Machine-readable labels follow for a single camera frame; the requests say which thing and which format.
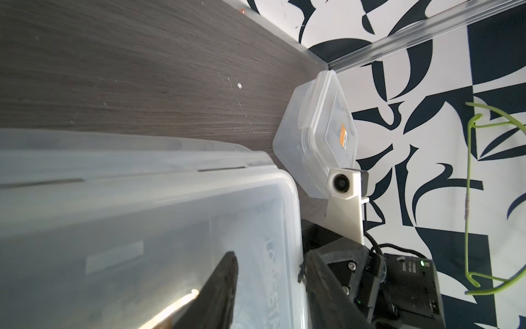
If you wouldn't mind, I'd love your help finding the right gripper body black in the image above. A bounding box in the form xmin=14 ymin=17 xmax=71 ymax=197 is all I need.
xmin=301 ymin=223 xmax=385 ymax=328

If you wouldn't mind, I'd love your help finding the aluminium frame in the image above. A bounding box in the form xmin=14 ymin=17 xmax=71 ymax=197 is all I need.
xmin=228 ymin=1 xmax=524 ymax=71

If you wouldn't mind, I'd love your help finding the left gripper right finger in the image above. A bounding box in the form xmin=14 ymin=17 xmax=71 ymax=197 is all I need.
xmin=298 ymin=250 xmax=373 ymax=329

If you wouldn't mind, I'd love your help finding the clear rectangular lunch box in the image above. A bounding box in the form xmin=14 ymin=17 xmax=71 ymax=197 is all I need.
xmin=1 ymin=129 xmax=308 ymax=328
xmin=273 ymin=71 xmax=358 ymax=199

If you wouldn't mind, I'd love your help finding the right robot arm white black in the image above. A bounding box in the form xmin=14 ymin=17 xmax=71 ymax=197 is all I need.
xmin=298 ymin=222 xmax=445 ymax=328

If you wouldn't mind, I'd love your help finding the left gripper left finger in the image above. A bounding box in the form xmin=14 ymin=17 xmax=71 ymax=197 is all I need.
xmin=173 ymin=252 xmax=239 ymax=328

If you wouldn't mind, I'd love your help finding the green clothes hanger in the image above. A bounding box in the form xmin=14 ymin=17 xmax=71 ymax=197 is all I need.
xmin=462 ymin=101 xmax=525 ymax=297

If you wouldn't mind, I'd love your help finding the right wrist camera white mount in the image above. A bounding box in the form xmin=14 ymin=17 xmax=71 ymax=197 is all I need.
xmin=322 ymin=169 xmax=369 ymax=245

